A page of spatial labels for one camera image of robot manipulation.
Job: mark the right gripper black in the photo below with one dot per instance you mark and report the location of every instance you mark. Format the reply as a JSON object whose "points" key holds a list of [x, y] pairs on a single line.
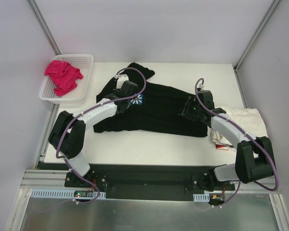
{"points": [[190, 109]]}

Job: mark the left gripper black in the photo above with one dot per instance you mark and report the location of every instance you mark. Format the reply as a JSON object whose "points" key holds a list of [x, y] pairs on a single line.
{"points": [[129, 88]]}

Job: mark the black t shirt daisy logo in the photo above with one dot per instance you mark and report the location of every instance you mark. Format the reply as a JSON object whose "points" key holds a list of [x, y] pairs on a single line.
{"points": [[156, 109]]}

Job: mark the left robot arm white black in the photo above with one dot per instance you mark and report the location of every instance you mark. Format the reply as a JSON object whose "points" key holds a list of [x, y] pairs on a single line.
{"points": [[68, 133]]}

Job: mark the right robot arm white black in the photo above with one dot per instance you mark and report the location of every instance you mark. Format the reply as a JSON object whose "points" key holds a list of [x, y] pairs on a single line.
{"points": [[254, 161]]}

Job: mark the red white folded shirt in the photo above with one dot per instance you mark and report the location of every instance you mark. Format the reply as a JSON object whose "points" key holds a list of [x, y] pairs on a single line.
{"points": [[223, 147]]}

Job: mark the white plastic basket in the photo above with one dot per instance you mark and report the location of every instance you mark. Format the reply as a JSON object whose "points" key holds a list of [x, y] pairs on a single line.
{"points": [[84, 62]]}

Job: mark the folded white t shirt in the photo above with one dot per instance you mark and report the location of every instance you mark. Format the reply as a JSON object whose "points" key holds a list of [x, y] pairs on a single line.
{"points": [[249, 119]]}

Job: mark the pink t shirt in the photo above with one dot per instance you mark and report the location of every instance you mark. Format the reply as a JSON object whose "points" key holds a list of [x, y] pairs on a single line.
{"points": [[63, 75]]}

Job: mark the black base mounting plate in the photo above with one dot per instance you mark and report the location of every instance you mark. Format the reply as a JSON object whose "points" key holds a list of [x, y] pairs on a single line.
{"points": [[137, 182]]}

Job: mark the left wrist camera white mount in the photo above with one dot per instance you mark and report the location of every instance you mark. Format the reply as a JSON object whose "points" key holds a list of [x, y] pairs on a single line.
{"points": [[120, 79]]}

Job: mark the right aluminium frame post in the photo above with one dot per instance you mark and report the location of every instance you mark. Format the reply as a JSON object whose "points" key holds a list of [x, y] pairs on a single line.
{"points": [[259, 29]]}

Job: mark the aluminium frame post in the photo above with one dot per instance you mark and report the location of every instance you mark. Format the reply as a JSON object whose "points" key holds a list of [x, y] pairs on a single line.
{"points": [[259, 29], [44, 27]]}

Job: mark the right white cable duct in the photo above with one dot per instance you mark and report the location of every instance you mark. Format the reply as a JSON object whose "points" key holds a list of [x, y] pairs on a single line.
{"points": [[201, 197]]}

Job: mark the white cable duct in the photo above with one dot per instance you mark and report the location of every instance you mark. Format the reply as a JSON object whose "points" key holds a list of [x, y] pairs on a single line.
{"points": [[201, 197], [66, 194]]}

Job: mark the left aluminium frame post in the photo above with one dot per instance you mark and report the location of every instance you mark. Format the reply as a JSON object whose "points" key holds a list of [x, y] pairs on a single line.
{"points": [[44, 27]]}

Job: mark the aluminium rail extrusion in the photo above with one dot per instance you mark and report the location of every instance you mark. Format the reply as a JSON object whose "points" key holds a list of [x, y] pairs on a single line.
{"points": [[55, 179]]}

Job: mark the left white cable duct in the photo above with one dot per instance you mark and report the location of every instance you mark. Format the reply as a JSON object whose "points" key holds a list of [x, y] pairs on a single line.
{"points": [[66, 194]]}

